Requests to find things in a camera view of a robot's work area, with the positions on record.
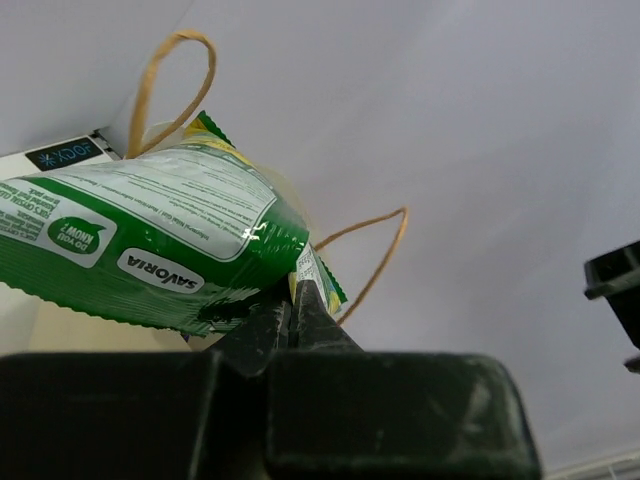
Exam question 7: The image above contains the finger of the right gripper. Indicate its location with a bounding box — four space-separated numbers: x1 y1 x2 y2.
584 241 639 349

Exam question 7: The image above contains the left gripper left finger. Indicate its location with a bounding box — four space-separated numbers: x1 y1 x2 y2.
1 294 292 479

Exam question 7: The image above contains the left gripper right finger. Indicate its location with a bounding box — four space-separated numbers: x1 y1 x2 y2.
264 281 543 479

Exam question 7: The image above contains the green snack pouch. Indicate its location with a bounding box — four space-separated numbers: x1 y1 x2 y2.
0 109 350 339

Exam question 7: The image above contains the black XDOF label sticker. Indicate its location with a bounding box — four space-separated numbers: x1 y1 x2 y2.
25 138 103 171

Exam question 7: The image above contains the aluminium table frame rail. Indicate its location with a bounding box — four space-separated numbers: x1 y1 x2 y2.
90 130 122 161

